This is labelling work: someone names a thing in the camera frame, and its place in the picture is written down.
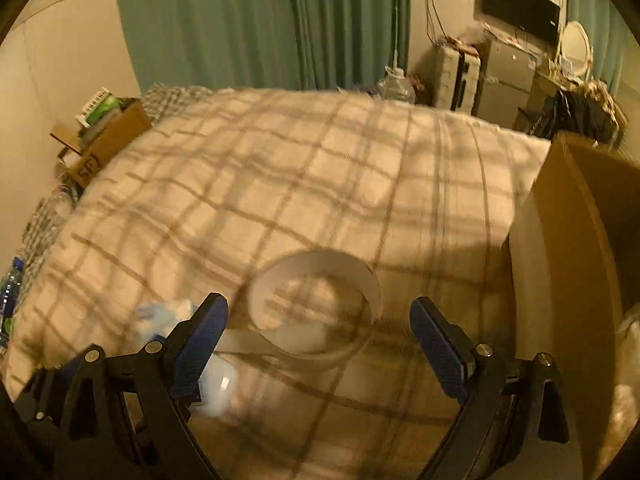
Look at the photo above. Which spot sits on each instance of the blue label water bottle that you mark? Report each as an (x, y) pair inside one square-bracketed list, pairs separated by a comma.
[(10, 291)]

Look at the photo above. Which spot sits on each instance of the white suitcase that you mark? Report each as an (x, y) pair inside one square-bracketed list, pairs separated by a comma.
[(456, 76)]

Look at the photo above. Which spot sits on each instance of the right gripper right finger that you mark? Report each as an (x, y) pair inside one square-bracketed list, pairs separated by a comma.
[(447, 348)]

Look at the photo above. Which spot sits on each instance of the right green curtain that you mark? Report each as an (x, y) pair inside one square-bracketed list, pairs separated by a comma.
[(608, 35)]

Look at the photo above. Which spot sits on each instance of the white crumpled cloth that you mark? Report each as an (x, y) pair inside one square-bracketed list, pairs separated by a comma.
[(625, 404)]

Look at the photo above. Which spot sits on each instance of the white earbuds case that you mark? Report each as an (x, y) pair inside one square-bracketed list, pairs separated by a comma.
[(216, 388)]

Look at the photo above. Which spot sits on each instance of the open cardboard box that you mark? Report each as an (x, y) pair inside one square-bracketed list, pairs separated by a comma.
[(574, 249)]

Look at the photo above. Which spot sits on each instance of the large clear water jug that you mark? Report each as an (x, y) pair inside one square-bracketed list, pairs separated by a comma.
[(396, 86)]

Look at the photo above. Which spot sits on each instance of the white tape strip loop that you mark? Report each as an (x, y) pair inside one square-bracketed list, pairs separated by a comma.
[(310, 341)]

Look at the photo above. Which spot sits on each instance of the white oval mirror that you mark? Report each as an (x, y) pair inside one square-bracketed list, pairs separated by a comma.
[(575, 52)]

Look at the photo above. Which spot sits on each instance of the black jacket on chair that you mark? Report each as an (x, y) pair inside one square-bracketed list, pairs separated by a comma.
[(572, 112)]

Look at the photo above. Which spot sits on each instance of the blue white small item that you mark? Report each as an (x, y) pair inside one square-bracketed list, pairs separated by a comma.
[(156, 321)]

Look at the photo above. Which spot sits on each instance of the black wall television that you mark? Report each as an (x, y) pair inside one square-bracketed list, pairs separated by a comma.
[(538, 18)]

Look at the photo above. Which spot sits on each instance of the grey mini fridge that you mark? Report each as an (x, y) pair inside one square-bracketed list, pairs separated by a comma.
[(506, 75)]

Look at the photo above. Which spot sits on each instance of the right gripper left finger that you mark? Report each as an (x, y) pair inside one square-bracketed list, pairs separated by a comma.
[(192, 342)]

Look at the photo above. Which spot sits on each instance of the plaid bed blanket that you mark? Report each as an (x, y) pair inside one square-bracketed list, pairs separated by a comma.
[(296, 206)]

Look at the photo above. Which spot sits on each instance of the large green curtain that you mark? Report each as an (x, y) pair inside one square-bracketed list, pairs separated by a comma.
[(282, 44)]

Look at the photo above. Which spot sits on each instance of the small cluttered cardboard box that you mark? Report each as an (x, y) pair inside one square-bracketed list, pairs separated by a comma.
[(105, 125)]

